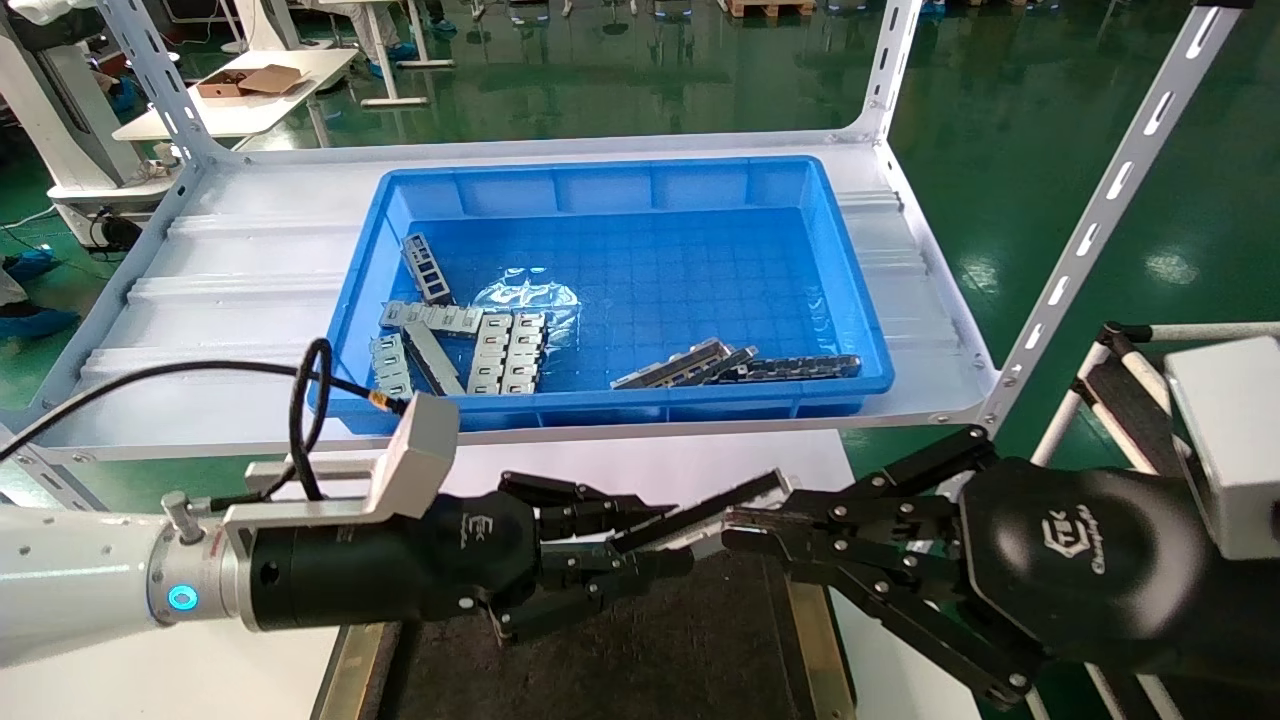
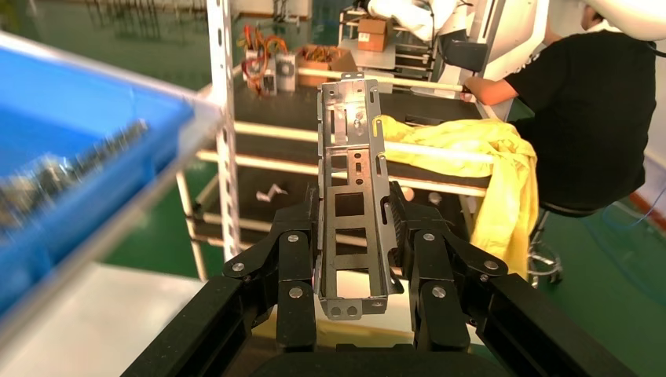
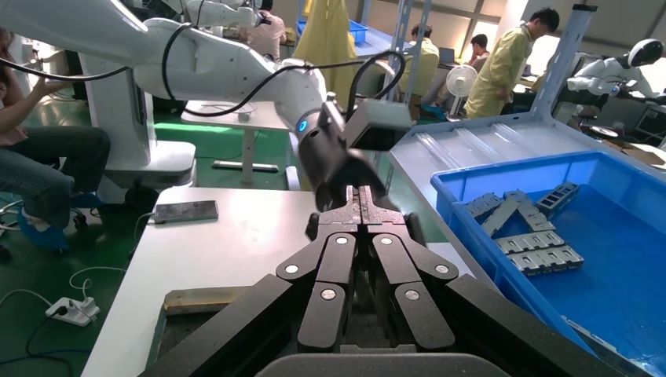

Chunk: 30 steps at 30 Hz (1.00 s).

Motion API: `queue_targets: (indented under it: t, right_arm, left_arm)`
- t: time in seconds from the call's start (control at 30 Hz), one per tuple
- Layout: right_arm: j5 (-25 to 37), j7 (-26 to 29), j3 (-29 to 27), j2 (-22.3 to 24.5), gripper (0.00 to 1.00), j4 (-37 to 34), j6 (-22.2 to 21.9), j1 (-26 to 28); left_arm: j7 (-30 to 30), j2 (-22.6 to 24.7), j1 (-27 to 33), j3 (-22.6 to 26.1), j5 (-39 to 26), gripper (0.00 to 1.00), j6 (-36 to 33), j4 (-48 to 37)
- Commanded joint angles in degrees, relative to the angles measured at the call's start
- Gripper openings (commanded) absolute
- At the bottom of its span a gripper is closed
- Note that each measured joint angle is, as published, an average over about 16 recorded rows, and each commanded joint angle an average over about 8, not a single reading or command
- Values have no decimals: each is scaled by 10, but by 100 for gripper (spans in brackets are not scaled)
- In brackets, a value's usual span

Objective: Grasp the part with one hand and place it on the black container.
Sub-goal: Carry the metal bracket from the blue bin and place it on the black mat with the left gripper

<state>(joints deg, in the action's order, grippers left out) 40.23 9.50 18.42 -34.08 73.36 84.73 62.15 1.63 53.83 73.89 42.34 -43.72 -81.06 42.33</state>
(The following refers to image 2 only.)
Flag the long dark perforated bracket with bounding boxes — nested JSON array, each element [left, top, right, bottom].
[[72, 118, 151, 175]]

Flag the blue floor cable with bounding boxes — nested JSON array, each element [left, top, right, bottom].
[[593, 186, 666, 232]]

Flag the cardboard box with cables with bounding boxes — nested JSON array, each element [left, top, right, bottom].
[[295, 44, 359, 89]]

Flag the metal stool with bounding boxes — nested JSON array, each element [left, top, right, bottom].
[[526, 205, 565, 288]]

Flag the grey power supply unit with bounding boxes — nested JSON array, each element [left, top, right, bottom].
[[244, 49, 276, 97], [274, 52, 298, 93]]

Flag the white tube cart black shelves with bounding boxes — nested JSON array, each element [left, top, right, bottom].
[[177, 64, 496, 284]]

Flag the silver perforated channel bracket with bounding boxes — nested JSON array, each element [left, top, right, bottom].
[[313, 72, 404, 321]]

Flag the blue plastic bin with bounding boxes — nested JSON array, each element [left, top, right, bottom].
[[0, 31, 196, 316]]

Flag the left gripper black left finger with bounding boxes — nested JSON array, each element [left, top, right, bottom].
[[222, 183, 320, 352]]

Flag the grey long channel bracket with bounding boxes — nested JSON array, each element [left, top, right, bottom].
[[0, 153, 79, 232]]

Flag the small closed cardboard box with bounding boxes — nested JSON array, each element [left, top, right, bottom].
[[357, 16, 392, 53]]

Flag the crumpled white paper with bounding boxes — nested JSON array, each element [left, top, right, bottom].
[[254, 183, 289, 204]]

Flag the yellow garment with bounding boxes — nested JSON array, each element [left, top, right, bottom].
[[373, 114, 540, 280]]

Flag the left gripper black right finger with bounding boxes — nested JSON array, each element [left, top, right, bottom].
[[387, 181, 510, 352]]

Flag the person in black shirt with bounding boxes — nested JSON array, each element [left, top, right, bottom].
[[460, 0, 661, 215]]

